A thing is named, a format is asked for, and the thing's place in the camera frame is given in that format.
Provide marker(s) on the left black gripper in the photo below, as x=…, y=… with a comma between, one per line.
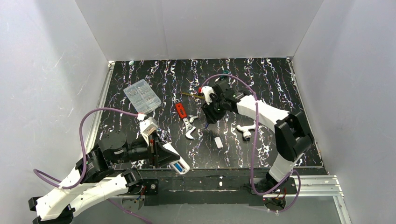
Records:
x=153, y=151

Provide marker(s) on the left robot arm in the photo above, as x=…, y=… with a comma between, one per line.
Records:
x=93, y=179

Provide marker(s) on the white battery cover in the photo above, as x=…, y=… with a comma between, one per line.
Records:
x=218, y=142

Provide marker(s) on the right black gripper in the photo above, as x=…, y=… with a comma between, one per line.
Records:
x=212, y=109

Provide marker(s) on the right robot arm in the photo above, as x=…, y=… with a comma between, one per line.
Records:
x=292, y=131

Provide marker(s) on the white remote control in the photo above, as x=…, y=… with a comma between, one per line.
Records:
x=182, y=163

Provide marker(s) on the blue AAA battery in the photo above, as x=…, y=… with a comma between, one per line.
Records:
x=178, y=167

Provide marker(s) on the clear plastic screw box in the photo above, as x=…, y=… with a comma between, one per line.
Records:
x=142, y=97

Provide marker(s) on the white plastic faucet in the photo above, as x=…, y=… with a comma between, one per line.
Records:
x=246, y=134

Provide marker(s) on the red adjustable wrench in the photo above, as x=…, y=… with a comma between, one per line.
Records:
x=183, y=116

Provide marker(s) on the yellow tape measure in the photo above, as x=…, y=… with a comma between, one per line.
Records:
x=192, y=95

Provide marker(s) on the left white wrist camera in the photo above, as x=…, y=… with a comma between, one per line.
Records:
x=147, y=125

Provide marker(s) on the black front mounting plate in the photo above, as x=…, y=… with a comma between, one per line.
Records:
x=199, y=186

